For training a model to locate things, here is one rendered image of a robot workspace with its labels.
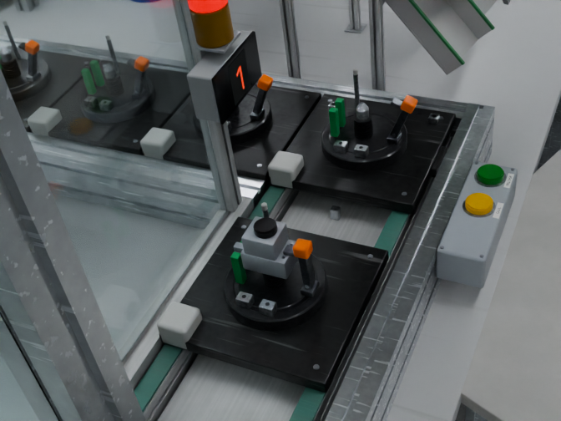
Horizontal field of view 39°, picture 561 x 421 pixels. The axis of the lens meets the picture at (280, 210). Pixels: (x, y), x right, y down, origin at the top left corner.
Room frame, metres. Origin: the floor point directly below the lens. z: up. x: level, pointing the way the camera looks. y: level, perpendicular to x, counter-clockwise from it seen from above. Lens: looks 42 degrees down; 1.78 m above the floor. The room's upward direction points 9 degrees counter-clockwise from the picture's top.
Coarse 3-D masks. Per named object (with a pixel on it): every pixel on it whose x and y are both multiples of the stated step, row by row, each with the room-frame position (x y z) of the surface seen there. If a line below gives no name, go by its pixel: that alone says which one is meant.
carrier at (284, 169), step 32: (320, 128) 1.09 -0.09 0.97; (352, 128) 1.04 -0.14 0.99; (384, 128) 1.03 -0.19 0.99; (416, 128) 1.04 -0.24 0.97; (448, 128) 1.03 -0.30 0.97; (288, 160) 0.99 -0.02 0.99; (320, 160) 1.00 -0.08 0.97; (352, 160) 0.96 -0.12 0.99; (384, 160) 0.96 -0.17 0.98; (416, 160) 0.96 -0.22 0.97; (320, 192) 0.94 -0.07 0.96; (352, 192) 0.91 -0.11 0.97; (384, 192) 0.90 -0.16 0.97; (416, 192) 0.89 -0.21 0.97
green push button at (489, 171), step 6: (480, 168) 0.92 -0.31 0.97; (486, 168) 0.91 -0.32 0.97; (492, 168) 0.91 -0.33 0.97; (498, 168) 0.91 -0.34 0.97; (480, 174) 0.90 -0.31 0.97; (486, 174) 0.90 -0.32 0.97; (492, 174) 0.90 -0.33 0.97; (498, 174) 0.90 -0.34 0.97; (480, 180) 0.90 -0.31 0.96; (486, 180) 0.89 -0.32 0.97; (492, 180) 0.89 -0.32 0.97; (498, 180) 0.89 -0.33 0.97
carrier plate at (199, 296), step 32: (224, 256) 0.82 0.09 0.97; (320, 256) 0.78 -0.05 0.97; (352, 256) 0.77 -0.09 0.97; (384, 256) 0.77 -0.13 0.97; (192, 288) 0.76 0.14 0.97; (352, 288) 0.72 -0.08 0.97; (224, 320) 0.70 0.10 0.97; (320, 320) 0.67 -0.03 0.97; (352, 320) 0.66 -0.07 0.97; (192, 352) 0.67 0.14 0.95; (224, 352) 0.64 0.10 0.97; (256, 352) 0.64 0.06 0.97; (288, 352) 0.63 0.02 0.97; (320, 352) 0.62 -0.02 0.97; (320, 384) 0.57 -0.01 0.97
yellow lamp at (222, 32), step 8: (224, 8) 0.91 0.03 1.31; (192, 16) 0.91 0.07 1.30; (200, 16) 0.90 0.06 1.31; (208, 16) 0.90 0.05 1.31; (216, 16) 0.90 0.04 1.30; (224, 16) 0.90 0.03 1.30; (200, 24) 0.90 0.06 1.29; (208, 24) 0.90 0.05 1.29; (216, 24) 0.90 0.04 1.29; (224, 24) 0.90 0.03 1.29; (200, 32) 0.90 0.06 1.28; (208, 32) 0.90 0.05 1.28; (216, 32) 0.90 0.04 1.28; (224, 32) 0.90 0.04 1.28; (232, 32) 0.91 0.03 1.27; (200, 40) 0.91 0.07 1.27; (208, 40) 0.90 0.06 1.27; (216, 40) 0.90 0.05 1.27; (224, 40) 0.90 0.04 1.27
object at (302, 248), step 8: (304, 240) 0.71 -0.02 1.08; (288, 248) 0.72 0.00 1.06; (296, 248) 0.70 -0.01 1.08; (304, 248) 0.70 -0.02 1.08; (312, 248) 0.71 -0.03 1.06; (296, 256) 0.70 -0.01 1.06; (304, 256) 0.70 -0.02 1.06; (304, 264) 0.70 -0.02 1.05; (304, 272) 0.70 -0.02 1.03; (312, 272) 0.71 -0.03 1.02; (304, 280) 0.70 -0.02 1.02; (312, 280) 0.70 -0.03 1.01
